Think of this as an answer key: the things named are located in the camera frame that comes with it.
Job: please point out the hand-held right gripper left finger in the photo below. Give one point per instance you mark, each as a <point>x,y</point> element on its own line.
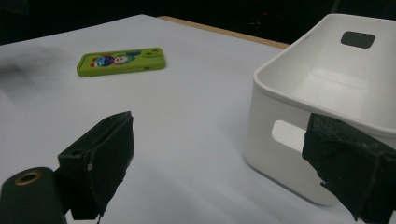
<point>106,155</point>

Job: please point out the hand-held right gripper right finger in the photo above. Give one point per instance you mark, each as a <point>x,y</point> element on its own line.
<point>351,161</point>

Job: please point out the white plastic storage box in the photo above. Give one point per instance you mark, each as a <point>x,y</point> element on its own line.
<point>280,102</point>

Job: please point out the green cartoon phone case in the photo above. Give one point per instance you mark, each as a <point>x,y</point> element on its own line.
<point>121,63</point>

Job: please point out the white table mat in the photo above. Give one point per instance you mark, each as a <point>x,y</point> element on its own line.
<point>186,109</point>

